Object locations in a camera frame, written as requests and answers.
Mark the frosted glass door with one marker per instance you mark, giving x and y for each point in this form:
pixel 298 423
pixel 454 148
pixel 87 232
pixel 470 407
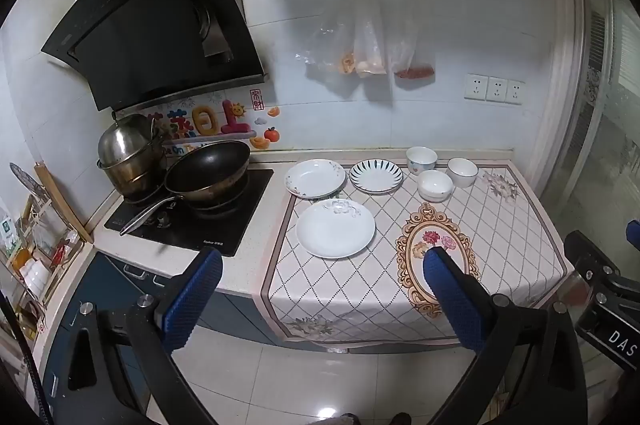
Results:
pixel 600 130

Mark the black wok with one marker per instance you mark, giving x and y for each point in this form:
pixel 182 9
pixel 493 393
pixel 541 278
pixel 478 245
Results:
pixel 210 165

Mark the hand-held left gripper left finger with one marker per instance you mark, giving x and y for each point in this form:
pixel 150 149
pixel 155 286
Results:
pixel 192 300

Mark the white dotted bowl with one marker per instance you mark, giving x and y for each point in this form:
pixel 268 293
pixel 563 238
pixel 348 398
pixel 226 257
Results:
pixel 421 157

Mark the black glass cooktop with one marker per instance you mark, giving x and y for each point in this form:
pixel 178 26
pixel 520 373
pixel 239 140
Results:
pixel 220 230

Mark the clear plastic bag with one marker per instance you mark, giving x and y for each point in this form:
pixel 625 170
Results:
pixel 330 40
pixel 371 40

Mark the blue striped plate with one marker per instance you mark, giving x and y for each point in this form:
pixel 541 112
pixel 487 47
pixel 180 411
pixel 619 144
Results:
pixel 375 176

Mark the white dark-rimmed bowl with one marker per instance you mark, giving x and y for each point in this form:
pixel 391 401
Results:
pixel 462 171

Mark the white floral plate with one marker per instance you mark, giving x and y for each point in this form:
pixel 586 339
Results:
pixel 315 177

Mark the wooden cutting board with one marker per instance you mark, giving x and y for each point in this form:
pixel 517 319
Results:
pixel 62 200

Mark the colourful printed package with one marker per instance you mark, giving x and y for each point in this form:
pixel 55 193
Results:
pixel 210 120

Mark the grey patterned plate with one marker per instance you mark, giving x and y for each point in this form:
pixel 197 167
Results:
pixel 25 180

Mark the plain white bowl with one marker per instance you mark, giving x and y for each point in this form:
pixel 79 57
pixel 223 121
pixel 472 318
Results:
pixel 435 186

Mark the steel pot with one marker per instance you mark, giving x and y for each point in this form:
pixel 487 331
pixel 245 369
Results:
pixel 135 180

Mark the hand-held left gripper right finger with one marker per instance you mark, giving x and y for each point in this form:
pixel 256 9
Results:
pixel 452 300

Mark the plastic bag with red contents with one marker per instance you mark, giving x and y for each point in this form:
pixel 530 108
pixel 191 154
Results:
pixel 412 55

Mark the diamond pattern tablecloth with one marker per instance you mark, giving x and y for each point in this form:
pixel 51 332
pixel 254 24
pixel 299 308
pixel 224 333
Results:
pixel 500 245

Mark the black range hood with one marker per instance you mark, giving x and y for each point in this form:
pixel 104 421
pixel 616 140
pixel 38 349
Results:
pixel 150 30

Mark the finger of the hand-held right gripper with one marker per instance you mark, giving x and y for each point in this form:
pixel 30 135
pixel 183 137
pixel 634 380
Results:
pixel 587 252
pixel 633 235

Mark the white wall outlet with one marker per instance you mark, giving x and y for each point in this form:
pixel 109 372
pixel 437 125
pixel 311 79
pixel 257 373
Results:
pixel 515 91
pixel 497 89
pixel 475 87

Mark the large white plate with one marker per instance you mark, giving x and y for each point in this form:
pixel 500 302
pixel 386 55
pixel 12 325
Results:
pixel 335 229

